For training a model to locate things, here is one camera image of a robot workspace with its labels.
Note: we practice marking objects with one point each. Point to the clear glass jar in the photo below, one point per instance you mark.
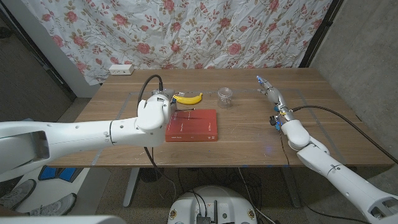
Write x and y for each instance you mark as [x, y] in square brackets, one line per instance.
[225, 98]

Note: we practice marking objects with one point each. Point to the floral backdrop cloth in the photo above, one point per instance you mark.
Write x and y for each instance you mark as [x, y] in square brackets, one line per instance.
[174, 31]

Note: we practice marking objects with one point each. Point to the yellow toy banana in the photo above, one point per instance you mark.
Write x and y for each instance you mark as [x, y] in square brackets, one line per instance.
[188, 100]

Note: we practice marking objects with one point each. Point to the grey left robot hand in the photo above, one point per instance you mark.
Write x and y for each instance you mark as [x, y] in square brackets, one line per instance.
[166, 92]

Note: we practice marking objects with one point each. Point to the blue foot pedal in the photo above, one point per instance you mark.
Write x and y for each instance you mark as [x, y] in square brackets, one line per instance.
[59, 173]

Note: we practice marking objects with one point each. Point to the grey sneaker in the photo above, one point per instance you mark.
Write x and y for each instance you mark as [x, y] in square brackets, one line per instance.
[17, 194]
[56, 205]

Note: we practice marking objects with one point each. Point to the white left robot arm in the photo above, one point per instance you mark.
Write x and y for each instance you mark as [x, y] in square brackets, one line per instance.
[77, 137]

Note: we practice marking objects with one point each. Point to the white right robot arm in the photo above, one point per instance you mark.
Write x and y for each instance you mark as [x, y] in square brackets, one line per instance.
[335, 177]

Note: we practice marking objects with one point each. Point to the white power strip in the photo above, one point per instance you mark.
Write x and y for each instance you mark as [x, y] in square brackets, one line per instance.
[121, 69]

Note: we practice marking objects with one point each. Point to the black backdrop stand pole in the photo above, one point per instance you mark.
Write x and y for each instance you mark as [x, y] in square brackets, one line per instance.
[320, 31]

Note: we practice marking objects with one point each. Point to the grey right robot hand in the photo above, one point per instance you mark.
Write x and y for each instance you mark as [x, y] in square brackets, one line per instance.
[273, 95]

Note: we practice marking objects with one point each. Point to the white robot chest shell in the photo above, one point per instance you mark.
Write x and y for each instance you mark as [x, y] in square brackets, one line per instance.
[62, 220]

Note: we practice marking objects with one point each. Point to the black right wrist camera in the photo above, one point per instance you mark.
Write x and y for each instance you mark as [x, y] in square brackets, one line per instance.
[275, 122]

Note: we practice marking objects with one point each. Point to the grey table leg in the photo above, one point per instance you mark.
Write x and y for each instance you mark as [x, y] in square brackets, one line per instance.
[130, 189]
[290, 186]

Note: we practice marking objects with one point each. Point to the white robot torso base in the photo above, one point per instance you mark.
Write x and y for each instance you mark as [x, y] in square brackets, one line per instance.
[214, 205]

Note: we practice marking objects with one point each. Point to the person's bare lower leg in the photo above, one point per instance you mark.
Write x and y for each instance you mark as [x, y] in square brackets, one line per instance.
[9, 213]

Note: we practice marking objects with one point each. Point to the red hardcover book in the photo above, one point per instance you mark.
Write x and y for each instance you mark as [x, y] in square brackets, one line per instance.
[196, 126]

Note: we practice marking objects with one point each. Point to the black mechanical pencil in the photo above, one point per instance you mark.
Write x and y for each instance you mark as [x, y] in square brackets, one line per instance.
[186, 109]

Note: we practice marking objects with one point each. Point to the black round disc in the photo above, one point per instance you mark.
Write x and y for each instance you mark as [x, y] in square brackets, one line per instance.
[151, 175]

